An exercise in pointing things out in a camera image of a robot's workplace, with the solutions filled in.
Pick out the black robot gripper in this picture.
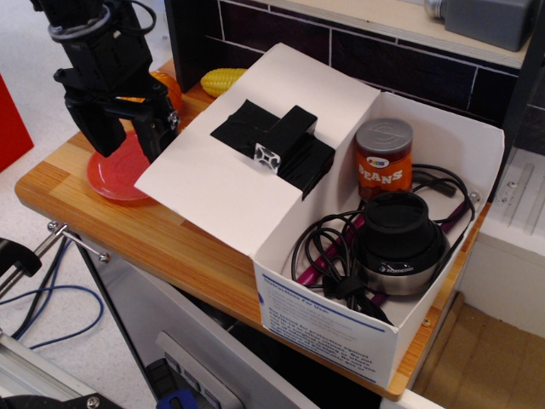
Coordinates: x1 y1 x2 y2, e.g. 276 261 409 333
32 1 180 163

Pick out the white cardboard box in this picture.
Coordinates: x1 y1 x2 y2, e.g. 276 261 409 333
136 43 504 388

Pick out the red plastic plate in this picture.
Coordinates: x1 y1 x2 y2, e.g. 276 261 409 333
87 130 150 201

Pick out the orange toy pumpkin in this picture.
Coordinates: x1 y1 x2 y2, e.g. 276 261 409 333
116 71 182 115

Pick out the yellow toy corn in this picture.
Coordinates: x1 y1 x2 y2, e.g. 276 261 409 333
200 68 246 97

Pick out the red box at left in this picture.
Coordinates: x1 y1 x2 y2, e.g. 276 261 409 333
0 78 34 171

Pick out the black metal clamp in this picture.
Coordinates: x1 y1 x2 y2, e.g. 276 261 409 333
1 222 111 297

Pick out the white cabinet under table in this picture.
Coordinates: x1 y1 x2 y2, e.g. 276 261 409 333
78 247 436 408

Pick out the orange beans can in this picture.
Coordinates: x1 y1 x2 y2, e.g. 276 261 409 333
355 118 413 201

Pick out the black silver 3D mouse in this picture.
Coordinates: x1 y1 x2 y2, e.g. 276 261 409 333
358 192 450 296

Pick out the grey metal box on shelf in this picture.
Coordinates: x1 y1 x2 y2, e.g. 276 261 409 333
423 0 538 51

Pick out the blue cable on floor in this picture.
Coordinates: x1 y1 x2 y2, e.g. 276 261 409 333
0 238 105 351

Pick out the black coiled cable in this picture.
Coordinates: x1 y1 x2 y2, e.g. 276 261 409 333
290 163 476 325

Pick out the aluminium profile rail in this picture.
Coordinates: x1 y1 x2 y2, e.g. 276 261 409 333
1 332 97 401

